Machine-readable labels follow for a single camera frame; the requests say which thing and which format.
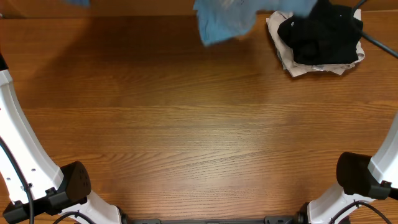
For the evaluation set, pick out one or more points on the beige folded garment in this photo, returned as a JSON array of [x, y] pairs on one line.
[[285, 53]]

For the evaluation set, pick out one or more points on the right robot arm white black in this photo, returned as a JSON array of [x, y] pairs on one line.
[[360, 180]]

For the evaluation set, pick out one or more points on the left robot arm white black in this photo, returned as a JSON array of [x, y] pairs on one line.
[[35, 183]]

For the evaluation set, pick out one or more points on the light blue printed t-shirt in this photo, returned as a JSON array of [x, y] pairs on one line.
[[220, 20]]

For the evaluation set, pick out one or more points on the black folded garment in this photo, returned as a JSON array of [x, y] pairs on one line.
[[326, 36]]

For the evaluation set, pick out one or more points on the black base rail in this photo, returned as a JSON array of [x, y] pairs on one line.
[[266, 220]]

